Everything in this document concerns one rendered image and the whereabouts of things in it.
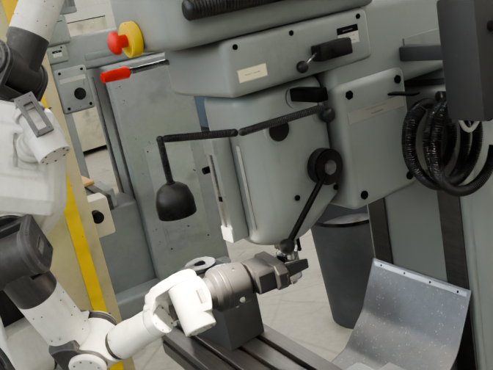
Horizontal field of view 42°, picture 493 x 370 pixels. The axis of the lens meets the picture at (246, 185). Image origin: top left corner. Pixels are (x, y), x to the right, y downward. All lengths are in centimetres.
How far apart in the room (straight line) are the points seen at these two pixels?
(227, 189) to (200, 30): 33
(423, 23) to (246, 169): 49
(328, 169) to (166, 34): 40
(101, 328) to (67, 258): 160
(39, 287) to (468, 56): 88
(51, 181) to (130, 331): 34
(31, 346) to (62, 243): 127
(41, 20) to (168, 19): 50
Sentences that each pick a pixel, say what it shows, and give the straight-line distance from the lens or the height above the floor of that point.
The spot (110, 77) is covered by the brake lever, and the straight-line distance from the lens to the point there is 123.
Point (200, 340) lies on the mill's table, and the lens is 186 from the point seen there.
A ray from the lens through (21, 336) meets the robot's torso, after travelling 174.
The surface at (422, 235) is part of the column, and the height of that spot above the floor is 117.
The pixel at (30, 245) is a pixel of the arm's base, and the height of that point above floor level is 144.
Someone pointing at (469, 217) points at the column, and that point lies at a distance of 148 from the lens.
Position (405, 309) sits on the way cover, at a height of 98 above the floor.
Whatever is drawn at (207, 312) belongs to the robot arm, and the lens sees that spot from 127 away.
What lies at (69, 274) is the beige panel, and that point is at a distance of 303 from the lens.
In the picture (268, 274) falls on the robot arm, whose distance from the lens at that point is 130.
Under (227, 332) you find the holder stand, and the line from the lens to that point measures 173.
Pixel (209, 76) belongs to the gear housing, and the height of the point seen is 167.
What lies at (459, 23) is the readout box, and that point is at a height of 168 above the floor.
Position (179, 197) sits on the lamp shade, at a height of 147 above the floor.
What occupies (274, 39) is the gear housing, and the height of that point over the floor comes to 171.
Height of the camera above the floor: 180
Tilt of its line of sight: 16 degrees down
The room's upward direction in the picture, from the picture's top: 12 degrees counter-clockwise
